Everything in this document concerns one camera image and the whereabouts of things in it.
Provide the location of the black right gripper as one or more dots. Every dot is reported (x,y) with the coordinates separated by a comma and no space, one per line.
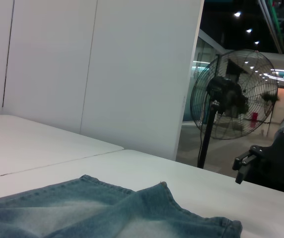
(273,168)

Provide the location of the blue denim shorts with embroidery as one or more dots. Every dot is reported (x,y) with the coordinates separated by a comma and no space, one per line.
(132,213)

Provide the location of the white partition panel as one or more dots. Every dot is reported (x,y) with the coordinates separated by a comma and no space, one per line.
(132,74)

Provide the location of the black pedestal fan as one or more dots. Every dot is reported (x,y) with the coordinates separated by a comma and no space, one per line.
(227,91)

